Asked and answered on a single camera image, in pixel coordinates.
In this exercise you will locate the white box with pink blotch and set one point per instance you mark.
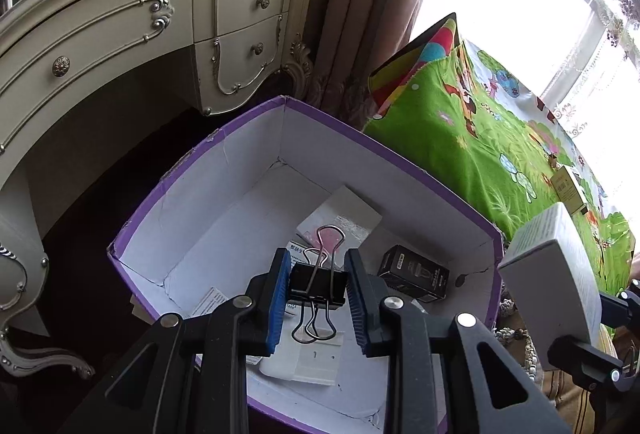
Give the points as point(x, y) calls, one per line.
point(345, 214)

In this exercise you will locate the cream ornate stool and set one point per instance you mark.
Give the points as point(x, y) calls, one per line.
point(25, 274)

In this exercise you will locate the cream ornate dressing table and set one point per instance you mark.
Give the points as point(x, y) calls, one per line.
point(100, 28)

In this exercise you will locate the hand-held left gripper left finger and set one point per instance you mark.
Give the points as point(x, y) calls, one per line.
point(279, 309)

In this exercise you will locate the striped plush blanket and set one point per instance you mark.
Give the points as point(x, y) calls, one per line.
point(565, 404)

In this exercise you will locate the large white box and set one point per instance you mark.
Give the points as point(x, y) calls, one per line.
point(545, 284)

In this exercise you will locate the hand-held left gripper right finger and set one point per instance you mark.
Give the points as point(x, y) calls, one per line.
point(356, 309)

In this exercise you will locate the white box with blue print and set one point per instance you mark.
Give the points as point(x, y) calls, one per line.
point(296, 250)

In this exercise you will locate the black binder clip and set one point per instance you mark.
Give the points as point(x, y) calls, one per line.
point(320, 284)

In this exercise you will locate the white box with black text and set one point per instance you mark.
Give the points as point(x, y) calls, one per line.
point(215, 304)

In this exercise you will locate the cream and gold small box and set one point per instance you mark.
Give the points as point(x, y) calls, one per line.
point(567, 186)

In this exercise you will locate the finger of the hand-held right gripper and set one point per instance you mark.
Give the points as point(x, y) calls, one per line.
point(575, 356)
point(622, 311)

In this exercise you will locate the green cartoon printed cloth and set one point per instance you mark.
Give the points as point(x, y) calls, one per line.
point(475, 138)

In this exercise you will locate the purple cardboard storage box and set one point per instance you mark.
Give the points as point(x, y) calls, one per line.
point(240, 214)

